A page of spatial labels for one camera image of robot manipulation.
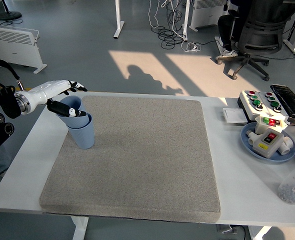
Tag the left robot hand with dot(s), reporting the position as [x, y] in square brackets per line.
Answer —
[45, 91]

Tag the blue ribbed plastic cup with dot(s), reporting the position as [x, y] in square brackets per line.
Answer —
[72, 101]
[83, 140]

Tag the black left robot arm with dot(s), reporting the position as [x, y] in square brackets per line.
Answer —
[5, 105]

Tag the white push-button control box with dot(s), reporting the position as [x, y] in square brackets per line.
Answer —
[248, 106]
[280, 113]

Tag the white panel heater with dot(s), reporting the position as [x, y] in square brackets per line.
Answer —
[15, 50]
[205, 15]

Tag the black round stand base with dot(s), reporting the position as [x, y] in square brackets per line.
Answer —
[8, 15]

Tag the grey-brown foam mat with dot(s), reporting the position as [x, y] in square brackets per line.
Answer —
[150, 150]

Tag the white table leg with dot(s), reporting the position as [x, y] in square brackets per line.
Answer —
[79, 228]
[258, 235]

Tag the person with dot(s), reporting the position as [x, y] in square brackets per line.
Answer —
[225, 27]

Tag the blue round plate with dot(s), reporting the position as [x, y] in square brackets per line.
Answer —
[246, 145]

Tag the white pipe fitting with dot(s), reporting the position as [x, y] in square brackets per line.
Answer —
[251, 137]
[287, 146]

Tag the white box green red buttons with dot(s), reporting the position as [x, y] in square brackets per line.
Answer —
[261, 127]

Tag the black mesh office chair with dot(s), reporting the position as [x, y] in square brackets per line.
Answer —
[260, 35]

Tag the black wrapped keyboard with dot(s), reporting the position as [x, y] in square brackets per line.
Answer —
[290, 100]

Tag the clear bottle red cap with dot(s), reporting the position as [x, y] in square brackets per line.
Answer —
[292, 185]

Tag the white square wall switch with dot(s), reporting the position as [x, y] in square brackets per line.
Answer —
[234, 115]

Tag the grey switch box red button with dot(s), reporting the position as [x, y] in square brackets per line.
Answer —
[266, 147]

